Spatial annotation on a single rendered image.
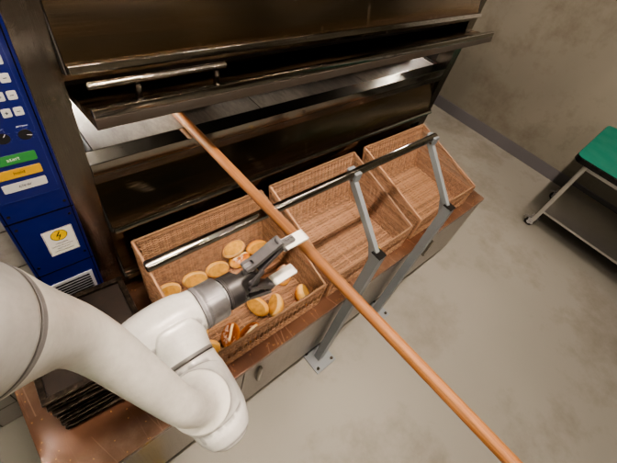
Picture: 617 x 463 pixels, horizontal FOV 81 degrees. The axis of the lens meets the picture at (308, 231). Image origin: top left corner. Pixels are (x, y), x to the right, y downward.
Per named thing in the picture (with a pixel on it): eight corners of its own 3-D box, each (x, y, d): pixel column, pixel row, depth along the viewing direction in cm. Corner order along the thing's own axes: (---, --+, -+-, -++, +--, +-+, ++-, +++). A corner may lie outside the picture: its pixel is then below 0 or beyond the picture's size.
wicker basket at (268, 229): (137, 283, 144) (126, 239, 123) (255, 229, 174) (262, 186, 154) (201, 385, 124) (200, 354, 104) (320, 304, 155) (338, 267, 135)
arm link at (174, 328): (181, 295, 78) (212, 348, 76) (105, 334, 70) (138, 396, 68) (186, 279, 69) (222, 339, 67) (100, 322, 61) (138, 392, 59)
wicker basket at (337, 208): (259, 226, 176) (265, 184, 155) (339, 188, 207) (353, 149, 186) (325, 299, 157) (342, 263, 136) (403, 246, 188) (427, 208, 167)
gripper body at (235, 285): (212, 271, 74) (250, 252, 79) (211, 293, 81) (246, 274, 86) (232, 299, 71) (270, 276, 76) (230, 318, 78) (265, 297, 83)
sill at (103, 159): (84, 164, 103) (81, 152, 100) (433, 70, 202) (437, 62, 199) (93, 177, 101) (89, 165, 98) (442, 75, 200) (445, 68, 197)
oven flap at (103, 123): (97, 130, 77) (66, 95, 87) (490, 41, 175) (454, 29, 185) (95, 119, 75) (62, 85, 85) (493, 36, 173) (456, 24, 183)
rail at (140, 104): (95, 119, 75) (91, 116, 76) (493, 36, 173) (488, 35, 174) (91, 110, 74) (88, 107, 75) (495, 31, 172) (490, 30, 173)
